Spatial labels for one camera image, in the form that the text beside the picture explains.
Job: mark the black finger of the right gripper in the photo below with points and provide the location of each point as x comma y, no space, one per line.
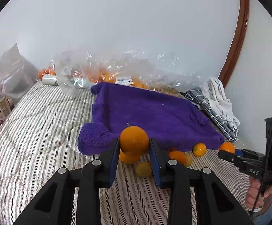
243,158

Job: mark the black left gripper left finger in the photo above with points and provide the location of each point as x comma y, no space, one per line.
53,204

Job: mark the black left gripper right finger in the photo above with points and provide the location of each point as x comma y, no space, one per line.
196,196

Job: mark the large orange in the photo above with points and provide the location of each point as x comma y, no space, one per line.
134,140

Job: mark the person's right hand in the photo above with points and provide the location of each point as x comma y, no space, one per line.
253,199

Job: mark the small orange far right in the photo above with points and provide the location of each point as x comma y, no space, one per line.
199,149

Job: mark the small orange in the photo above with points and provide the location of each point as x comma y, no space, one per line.
178,156
199,149

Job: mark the yellow-green citrus right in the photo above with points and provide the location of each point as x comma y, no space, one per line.
189,160

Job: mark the yellow-green citrus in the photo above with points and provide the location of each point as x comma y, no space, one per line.
143,169
189,160

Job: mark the small orange middle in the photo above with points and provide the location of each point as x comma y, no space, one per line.
178,156

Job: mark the striped quilt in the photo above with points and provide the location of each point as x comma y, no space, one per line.
41,135

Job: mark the white folded towel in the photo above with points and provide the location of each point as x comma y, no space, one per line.
213,91

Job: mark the purple towel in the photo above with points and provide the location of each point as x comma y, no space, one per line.
171,121

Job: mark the dark checked cloth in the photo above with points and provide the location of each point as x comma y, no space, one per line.
196,96

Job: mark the yellow-green citrus left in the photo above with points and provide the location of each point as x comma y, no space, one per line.
143,169

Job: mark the orange behind left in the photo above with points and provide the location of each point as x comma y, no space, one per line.
128,158

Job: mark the plastic water bottle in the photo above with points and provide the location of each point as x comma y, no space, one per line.
5,109

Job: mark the white rolled tube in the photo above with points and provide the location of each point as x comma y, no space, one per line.
49,80

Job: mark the orange fruit behind tube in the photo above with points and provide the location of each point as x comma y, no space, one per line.
47,71

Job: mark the grey plastic bag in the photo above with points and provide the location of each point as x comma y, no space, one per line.
17,74

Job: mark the clear plastic bag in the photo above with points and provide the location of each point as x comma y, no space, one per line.
78,70

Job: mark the brown wooden door frame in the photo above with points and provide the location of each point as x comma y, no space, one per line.
237,42

